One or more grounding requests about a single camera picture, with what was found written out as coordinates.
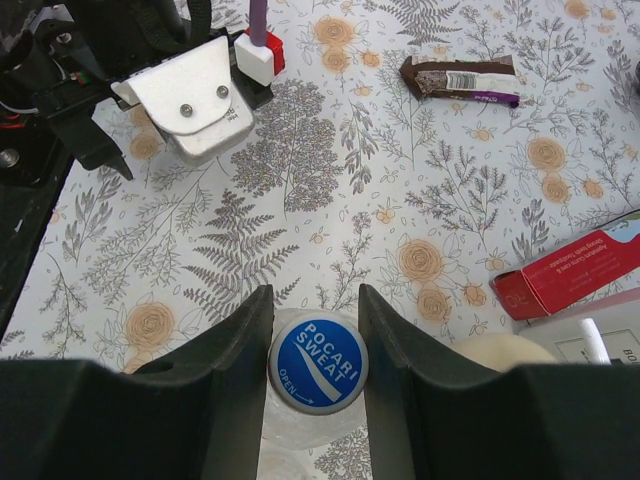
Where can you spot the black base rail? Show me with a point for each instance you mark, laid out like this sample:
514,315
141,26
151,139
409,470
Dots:
34,167

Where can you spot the blue bottle cap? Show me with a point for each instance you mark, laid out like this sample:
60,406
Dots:
318,362

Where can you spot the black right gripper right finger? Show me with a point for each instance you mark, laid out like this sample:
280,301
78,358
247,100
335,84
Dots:
434,414

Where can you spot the clear plastic bottle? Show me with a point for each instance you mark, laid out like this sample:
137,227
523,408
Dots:
279,465
291,429

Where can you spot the white bottle black cap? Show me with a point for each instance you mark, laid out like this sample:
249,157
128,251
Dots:
602,331

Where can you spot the beige pump lotion bottle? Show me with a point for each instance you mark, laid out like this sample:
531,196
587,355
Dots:
502,352

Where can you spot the dark snack bar wrapper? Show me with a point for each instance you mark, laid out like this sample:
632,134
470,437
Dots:
492,81

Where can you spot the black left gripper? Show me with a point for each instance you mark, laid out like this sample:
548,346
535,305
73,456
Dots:
122,37

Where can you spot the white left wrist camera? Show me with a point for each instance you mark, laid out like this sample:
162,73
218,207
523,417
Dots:
192,101

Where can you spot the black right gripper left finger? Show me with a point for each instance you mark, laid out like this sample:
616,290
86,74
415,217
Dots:
194,413

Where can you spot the red toothpaste box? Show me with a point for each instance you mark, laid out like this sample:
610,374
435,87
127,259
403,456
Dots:
558,279

